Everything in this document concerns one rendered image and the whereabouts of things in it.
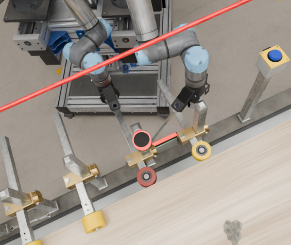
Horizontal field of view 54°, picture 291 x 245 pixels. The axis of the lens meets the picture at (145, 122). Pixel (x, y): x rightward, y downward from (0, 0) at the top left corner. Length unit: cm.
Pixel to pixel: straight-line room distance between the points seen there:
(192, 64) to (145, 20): 20
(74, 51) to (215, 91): 142
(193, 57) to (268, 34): 184
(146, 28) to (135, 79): 124
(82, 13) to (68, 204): 86
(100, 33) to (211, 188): 75
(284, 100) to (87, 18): 102
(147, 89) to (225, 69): 71
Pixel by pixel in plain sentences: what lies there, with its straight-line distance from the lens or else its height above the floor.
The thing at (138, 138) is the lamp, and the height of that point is 117.
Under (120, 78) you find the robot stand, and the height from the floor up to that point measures 21.
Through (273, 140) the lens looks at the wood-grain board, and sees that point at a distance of 126.
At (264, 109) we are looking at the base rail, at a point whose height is 70.
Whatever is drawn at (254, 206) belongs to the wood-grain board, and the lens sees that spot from 118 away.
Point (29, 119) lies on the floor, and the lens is 255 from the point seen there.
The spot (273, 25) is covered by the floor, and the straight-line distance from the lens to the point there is 279.
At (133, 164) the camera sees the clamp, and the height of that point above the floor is 87.
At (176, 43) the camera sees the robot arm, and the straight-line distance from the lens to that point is 98.
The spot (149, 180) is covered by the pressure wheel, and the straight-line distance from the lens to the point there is 116.
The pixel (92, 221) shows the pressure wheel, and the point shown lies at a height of 98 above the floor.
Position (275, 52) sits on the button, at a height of 123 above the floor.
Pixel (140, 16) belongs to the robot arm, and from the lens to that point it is 95.
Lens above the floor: 204
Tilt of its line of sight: 67 degrees down
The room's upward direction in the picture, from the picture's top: 17 degrees counter-clockwise
